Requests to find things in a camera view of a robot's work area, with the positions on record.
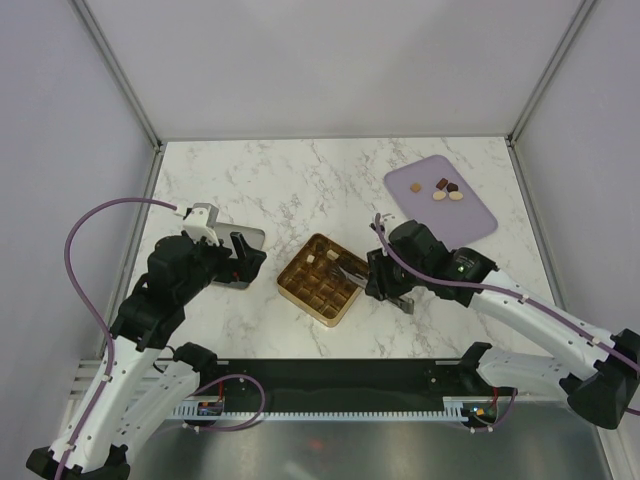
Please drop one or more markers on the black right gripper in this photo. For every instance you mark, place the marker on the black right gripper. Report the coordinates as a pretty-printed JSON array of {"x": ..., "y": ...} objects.
[{"x": 379, "y": 284}]

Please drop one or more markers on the right aluminium frame post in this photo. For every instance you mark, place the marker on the right aluminium frame post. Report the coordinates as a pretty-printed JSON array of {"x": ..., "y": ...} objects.
[{"x": 569, "y": 37}]

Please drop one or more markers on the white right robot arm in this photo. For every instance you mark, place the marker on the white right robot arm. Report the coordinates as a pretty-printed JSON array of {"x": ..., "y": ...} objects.
[{"x": 595, "y": 372}]

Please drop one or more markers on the gold chocolate tin box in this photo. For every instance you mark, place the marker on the gold chocolate tin box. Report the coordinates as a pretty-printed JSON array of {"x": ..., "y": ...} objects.
[{"x": 312, "y": 287}]

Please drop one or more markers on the metal tongs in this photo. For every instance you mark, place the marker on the metal tongs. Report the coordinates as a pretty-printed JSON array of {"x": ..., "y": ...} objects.
[{"x": 406, "y": 305}]

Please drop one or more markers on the silver tin lid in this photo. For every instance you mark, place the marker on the silver tin lid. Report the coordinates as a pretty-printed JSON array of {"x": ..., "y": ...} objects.
[{"x": 247, "y": 254}]

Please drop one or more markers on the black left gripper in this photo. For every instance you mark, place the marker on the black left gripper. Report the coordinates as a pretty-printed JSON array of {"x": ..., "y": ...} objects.
[{"x": 243, "y": 268}]

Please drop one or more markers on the white cable duct rail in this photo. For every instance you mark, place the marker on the white cable duct rail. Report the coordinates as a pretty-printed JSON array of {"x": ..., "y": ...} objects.
[{"x": 448, "y": 410}]

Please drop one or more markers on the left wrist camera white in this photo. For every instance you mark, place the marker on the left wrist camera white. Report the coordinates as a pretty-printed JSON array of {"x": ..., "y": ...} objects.
[{"x": 199, "y": 224}]

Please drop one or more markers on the lavender plastic tray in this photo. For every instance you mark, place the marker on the lavender plastic tray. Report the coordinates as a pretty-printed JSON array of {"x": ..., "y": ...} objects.
[{"x": 432, "y": 192}]

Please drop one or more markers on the aluminium frame post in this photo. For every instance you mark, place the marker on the aluminium frame post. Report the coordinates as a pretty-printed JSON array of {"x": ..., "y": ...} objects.
[
  {"x": 569, "y": 37},
  {"x": 97, "y": 36}
]

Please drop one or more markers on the left aluminium frame post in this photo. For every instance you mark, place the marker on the left aluminium frame post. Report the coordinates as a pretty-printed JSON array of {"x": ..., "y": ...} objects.
[{"x": 97, "y": 36}]

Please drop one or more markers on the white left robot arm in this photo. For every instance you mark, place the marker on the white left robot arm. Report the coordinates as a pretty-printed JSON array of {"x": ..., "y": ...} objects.
[{"x": 100, "y": 439}]

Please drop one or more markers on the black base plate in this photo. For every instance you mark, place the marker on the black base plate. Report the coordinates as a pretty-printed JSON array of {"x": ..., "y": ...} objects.
[{"x": 355, "y": 384}]

